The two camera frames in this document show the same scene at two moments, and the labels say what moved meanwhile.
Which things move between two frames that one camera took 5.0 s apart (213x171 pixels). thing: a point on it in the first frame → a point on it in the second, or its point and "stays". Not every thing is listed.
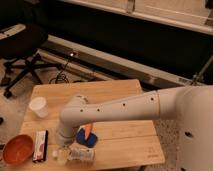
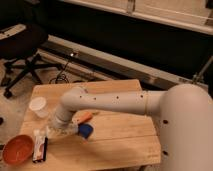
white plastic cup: (39, 106) stays
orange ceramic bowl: (18, 149) stays
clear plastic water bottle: (75, 152) → (66, 131)
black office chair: (22, 41) stays
